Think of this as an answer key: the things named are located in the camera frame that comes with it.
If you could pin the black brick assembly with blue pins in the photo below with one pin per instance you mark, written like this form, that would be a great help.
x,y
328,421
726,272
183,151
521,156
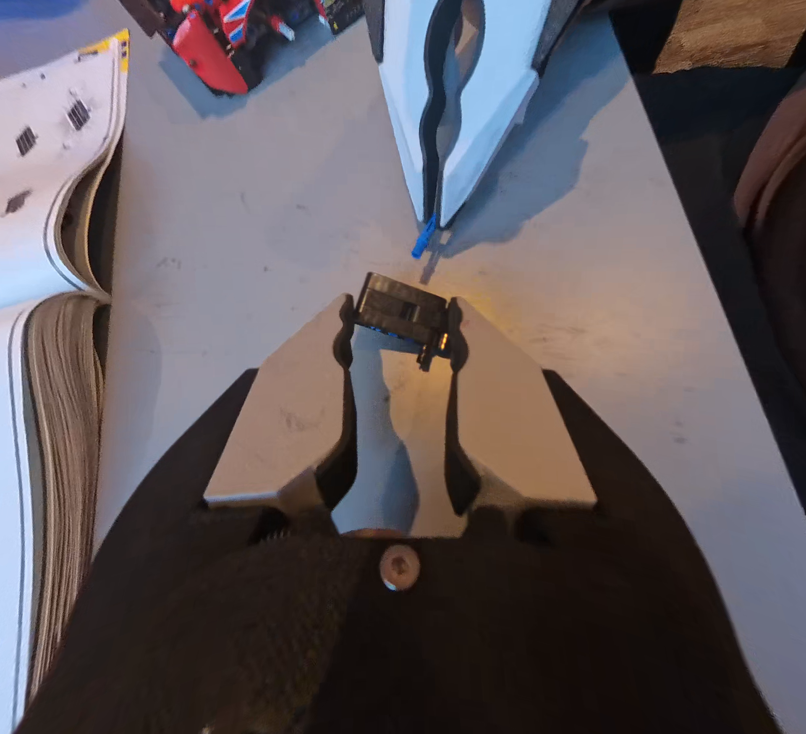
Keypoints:
x,y
396,305

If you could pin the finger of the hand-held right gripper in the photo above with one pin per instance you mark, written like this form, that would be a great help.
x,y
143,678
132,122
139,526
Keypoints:
x,y
504,54
409,54

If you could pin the open instruction booklet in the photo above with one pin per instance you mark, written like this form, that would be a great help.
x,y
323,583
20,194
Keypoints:
x,y
50,211

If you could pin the person's brown top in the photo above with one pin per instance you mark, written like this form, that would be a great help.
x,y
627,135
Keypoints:
x,y
774,180

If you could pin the red toy car model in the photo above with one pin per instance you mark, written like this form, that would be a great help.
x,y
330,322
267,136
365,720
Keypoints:
x,y
208,47

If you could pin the blue connector pin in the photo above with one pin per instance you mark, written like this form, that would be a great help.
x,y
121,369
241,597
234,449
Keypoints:
x,y
423,239

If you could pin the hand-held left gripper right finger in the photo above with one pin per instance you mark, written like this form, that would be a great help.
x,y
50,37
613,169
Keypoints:
x,y
522,431

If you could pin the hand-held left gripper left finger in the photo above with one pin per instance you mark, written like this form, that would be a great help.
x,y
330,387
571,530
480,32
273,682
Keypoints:
x,y
283,425

